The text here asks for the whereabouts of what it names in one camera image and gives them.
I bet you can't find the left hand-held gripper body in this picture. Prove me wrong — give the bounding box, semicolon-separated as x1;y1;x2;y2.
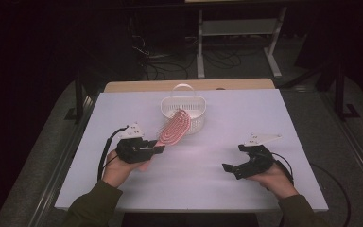
115;122;155;165

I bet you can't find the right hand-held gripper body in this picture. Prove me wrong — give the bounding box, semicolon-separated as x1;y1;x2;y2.
233;133;284;181

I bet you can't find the pink hairbrush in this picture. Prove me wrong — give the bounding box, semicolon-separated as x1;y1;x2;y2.
138;109;192;173

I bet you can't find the white plastic basket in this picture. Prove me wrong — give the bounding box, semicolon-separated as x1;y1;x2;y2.
160;83;208;136

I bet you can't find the person's left hand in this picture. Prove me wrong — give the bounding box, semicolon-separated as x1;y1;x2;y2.
101;149;147;189

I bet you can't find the person's right hand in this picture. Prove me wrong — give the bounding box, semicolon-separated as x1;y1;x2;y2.
247;163;299;201

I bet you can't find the light wooden table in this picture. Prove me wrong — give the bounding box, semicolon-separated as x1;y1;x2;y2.
103;78;276;94

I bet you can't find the black metal stand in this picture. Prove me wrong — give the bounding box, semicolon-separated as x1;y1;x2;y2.
63;71;91;125
333;59;362;123

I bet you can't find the white metal stand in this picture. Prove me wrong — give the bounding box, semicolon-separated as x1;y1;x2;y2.
196;6;288;79

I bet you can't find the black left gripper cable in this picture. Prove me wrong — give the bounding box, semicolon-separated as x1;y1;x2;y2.
96;125;130;183

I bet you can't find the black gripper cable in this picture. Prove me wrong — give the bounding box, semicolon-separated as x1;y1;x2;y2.
269;152;352;227
96;125;130;183

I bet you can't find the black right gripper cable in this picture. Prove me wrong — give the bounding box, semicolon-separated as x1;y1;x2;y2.
269;152;352;227

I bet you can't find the tangle of floor cables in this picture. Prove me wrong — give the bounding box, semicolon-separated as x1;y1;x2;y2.
128;18;244;81

